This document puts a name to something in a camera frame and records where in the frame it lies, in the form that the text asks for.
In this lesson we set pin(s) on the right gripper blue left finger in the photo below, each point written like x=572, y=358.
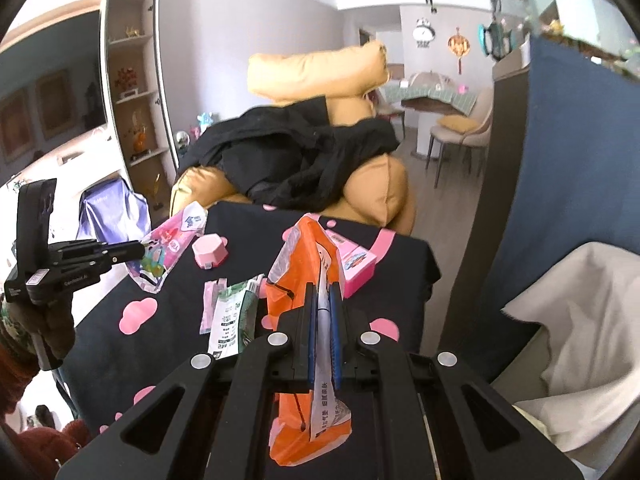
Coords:
x=311, y=306

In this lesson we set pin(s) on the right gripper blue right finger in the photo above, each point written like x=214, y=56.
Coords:
x=335, y=304

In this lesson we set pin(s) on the orange plastic bag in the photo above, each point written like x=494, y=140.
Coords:
x=310, y=422

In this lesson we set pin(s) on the Kleenex Toy Story tissue pack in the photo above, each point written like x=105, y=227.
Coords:
x=164, y=246

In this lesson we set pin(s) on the red sleeve left forearm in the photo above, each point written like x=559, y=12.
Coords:
x=36, y=451

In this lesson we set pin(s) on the left hand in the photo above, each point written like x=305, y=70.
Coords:
x=54, y=323

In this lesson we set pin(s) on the green white milk carton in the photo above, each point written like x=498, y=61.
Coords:
x=234, y=318

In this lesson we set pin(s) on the purple plastic bag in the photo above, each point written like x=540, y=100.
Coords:
x=111, y=212

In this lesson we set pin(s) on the small pink wrapper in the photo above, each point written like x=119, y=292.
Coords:
x=211, y=291

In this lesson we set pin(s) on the yellow-orange sofa armchair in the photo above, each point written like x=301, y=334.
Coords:
x=377, y=193

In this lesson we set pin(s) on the black tablecloth with pink shapes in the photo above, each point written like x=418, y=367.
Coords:
x=275, y=345

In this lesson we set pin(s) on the pink hexagonal small box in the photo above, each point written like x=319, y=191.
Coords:
x=210, y=250

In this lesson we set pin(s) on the black jacket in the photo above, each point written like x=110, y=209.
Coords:
x=289, y=156

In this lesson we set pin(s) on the white display shelf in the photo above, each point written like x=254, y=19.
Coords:
x=135, y=99

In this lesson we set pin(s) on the beige dining chair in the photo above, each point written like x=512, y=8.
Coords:
x=470, y=132

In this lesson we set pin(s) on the dining table with cover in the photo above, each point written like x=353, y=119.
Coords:
x=426, y=96

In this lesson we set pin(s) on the yellow long pillow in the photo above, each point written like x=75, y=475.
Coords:
x=351, y=72

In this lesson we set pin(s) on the beige grey cloth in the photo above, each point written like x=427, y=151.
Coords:
x=589, y=305

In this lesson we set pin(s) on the blue cloth covered cabinet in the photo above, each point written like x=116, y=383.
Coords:
x=562, y=170

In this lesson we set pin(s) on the red Chinese knot ornament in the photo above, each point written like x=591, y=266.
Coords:
x=459, y=46

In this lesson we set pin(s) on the teal fan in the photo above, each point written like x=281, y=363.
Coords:
x=495, y=40

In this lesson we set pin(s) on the panda wall clock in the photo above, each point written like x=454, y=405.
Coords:
x=423, y=33

